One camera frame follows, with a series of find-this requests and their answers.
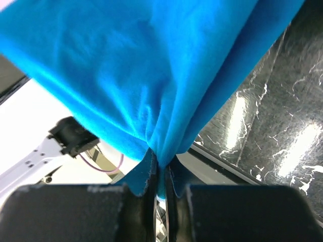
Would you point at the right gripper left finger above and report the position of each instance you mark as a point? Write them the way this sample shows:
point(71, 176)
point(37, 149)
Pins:
point(124, 211)

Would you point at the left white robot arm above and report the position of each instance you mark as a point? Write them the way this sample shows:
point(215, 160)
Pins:
point(67, 139)

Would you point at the blue t shirt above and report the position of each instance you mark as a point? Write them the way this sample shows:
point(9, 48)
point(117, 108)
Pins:
point(142, 74)

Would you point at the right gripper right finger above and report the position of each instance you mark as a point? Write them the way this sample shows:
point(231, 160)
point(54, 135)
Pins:
point(200, 212)

